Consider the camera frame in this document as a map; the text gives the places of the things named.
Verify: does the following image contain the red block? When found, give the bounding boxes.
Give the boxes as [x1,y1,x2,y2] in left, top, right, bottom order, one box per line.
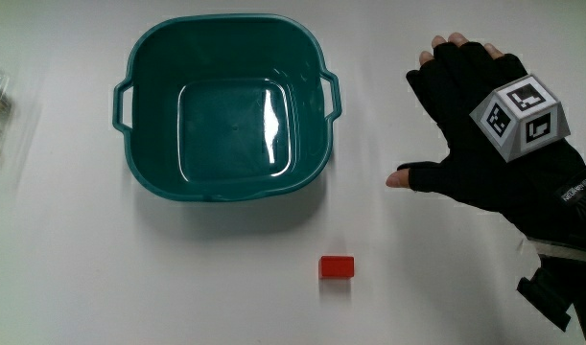
[318,255,356,280]

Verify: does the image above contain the person's right forearm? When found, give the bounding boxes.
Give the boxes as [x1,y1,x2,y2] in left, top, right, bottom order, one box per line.
[516,236,586,345]

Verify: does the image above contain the green plastic basin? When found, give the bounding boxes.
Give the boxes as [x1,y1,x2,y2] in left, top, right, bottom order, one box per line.
[111,13,343,203]

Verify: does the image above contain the person's right hand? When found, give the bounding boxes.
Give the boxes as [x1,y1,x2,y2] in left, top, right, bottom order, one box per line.
[386,32,586,246]

